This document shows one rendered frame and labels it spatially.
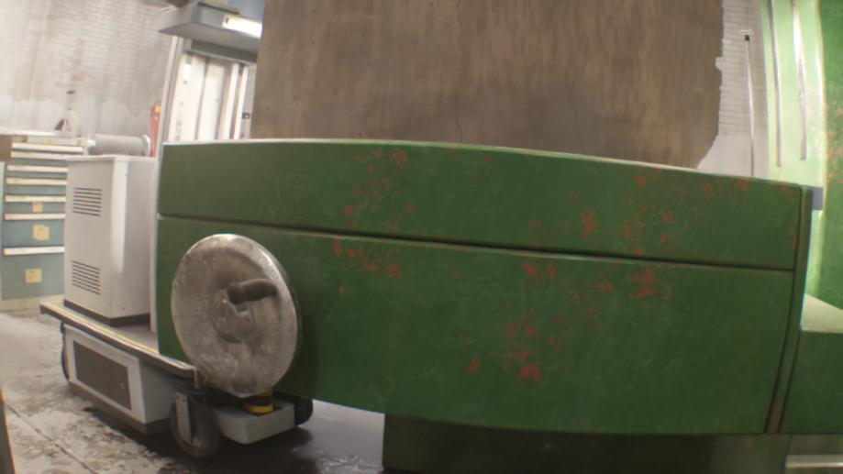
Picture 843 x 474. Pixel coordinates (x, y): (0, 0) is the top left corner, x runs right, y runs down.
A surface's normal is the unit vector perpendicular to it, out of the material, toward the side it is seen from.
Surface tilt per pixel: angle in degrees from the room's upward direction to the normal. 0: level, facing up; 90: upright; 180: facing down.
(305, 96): 104
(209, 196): 90
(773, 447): 90
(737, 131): 90
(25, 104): 90
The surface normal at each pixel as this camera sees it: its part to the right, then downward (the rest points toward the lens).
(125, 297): 0.89, 0.08
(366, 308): -0.31, 0.03
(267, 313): -0.56, 0.06
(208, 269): -0.19, 0.29
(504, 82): 0.04, 0.29
